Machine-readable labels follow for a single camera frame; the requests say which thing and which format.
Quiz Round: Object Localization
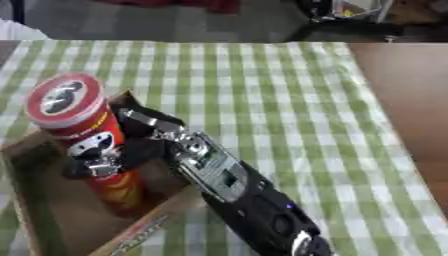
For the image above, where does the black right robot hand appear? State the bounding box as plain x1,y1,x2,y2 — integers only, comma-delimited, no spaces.
61,99,189,180

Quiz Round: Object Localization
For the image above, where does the red cylindrical snack can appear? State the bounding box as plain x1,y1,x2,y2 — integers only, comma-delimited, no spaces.
22,72,149,218

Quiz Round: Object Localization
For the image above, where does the open tan cardboard box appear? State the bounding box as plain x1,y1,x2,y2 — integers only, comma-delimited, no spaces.
0,89,207,256

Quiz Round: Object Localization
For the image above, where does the red fabric item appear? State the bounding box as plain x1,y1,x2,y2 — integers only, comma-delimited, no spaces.
94,0,242,14

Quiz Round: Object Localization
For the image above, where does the white ribbed object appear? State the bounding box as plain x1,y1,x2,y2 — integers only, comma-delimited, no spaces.
0,18,53,42

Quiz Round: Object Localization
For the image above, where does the white framed rack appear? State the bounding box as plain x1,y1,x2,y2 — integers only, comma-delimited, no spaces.
329,0,396,24

